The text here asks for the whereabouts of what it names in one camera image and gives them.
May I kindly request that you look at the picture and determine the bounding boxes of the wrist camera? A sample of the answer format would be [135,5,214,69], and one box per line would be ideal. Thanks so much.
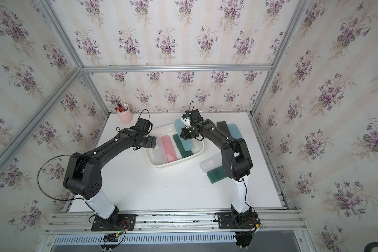
[181,114,192,128]
[133,118,153,135]

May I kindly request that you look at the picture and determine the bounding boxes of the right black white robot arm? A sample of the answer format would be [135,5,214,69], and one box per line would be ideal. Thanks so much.
[180,109,256,226]

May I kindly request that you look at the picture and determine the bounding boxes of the light teal pencil case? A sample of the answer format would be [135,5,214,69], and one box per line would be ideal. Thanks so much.
[227,123,243,139]
[174,119,193,151]

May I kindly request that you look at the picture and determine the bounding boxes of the dark green pencil case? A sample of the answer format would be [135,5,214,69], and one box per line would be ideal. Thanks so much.
[173,134,193,159]
[207,166,228,184]

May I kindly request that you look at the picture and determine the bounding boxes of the aluminium front rail frame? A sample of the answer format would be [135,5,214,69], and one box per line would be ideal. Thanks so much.
[36,207,316,252]

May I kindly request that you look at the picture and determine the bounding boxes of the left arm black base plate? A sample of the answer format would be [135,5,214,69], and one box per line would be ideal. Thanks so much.
[90,214,137,232]

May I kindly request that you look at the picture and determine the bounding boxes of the clear pencil case front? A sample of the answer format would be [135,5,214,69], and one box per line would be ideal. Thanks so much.
[199,153,222,173]

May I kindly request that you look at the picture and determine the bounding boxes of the black pencil case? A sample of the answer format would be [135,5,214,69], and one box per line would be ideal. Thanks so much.
[216,121,231,139]

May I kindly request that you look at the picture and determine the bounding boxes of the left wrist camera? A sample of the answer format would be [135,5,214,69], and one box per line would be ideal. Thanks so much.
[133,118,153,135]

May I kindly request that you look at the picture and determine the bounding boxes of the pink pencil case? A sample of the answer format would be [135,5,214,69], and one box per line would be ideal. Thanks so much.
[161,135,178,163]

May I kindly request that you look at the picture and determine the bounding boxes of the white plastic storage box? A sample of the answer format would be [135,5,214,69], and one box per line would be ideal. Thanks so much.
[145,120,205,168]

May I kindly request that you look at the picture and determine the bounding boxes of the dark green pencil case front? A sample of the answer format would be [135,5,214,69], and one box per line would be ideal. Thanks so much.
[207,166,228,184]

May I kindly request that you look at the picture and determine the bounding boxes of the pens in cup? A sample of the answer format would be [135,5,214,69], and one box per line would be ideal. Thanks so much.
[114,103,129,113]

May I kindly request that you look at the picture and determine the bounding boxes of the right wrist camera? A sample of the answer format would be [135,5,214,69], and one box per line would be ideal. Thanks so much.
[181,114,192,128]

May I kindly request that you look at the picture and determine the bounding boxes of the pink pen holder cup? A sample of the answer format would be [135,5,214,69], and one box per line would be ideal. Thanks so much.
[117,109,133,124]

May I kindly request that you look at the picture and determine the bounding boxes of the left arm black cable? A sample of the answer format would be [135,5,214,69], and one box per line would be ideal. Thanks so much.
[36,154,79,202]

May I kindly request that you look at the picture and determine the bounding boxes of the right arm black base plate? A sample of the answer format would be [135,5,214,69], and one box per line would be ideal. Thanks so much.
[214,210,260,230]

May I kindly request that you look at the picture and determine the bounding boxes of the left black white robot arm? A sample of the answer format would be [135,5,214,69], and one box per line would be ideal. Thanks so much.
[63,127,156,223]

